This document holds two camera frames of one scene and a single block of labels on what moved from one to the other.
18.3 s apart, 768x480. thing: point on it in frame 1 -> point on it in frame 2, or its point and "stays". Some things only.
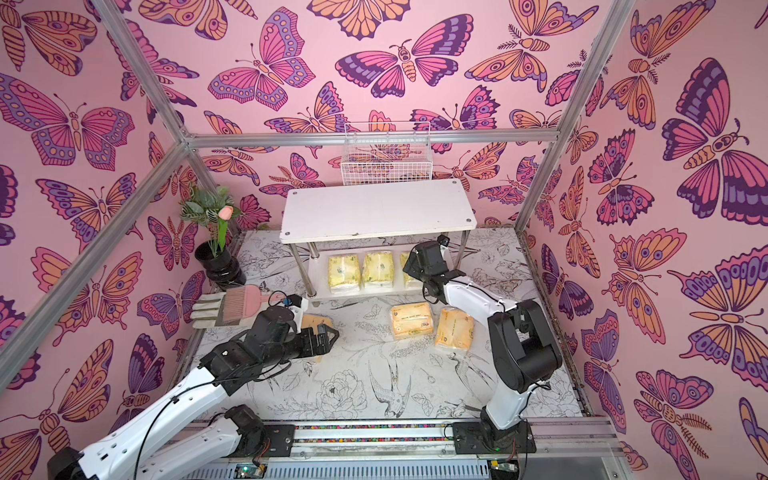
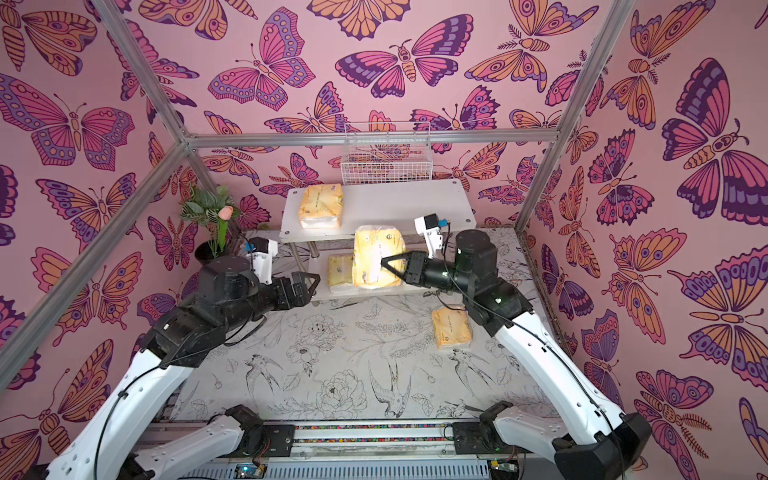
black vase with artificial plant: (213, 207) stays
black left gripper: (323, 347) -> (302, 298)
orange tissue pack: (411, 320) -> (372, 245)
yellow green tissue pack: (343, 269) stays
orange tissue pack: (455, 329) stays
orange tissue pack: (312, 320) -> (321, 206)
